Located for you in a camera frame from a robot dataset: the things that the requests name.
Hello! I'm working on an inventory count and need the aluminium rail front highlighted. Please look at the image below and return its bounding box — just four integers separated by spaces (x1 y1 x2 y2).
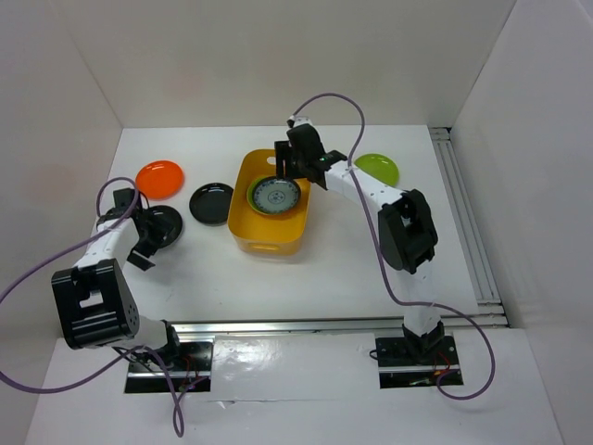
172 313 509 336

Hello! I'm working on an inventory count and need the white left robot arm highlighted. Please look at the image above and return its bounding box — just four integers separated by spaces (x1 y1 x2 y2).
51 188 183 370

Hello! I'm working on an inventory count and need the black plate far left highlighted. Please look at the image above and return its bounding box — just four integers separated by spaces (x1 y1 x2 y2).
147 205 183 249

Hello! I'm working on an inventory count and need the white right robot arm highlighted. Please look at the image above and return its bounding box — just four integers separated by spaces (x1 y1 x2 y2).
274 116 444 363

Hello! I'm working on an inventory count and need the blue patterned plate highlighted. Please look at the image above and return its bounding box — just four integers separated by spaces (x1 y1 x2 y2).
254 176 301 216

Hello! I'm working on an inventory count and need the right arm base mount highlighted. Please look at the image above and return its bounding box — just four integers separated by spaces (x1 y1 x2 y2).
369 334 463 389

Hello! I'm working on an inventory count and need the orange plate left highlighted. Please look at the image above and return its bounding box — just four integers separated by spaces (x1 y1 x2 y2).
135 159 184 200

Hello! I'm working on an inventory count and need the yellow plastic bin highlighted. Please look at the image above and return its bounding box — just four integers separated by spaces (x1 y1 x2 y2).
227 149 311 256

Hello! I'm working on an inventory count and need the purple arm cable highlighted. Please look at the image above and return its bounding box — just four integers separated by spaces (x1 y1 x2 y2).
289 92 497 401
0 177 196 439

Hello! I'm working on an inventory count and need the aluminium rail right side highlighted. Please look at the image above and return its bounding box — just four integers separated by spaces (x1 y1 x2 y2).
428 127 510 328

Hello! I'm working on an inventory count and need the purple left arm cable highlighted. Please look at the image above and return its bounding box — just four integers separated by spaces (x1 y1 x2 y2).
0 177 196 439

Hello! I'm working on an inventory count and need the green plate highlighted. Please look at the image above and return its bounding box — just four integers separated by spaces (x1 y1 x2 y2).
355 153 399 187
246 175 268 215

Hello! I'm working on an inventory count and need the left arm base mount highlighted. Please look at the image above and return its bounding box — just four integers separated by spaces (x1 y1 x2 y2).
124 337 214 394

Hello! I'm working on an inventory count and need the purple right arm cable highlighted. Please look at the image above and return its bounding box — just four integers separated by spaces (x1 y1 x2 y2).
289 92 497 401

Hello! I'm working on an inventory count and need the black plate near bin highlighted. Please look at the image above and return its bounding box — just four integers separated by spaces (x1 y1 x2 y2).
189 183 233 226

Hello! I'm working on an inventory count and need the aluminium rail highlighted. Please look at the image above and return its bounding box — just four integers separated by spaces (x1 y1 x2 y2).
428 127 510 328
172 313 509 336

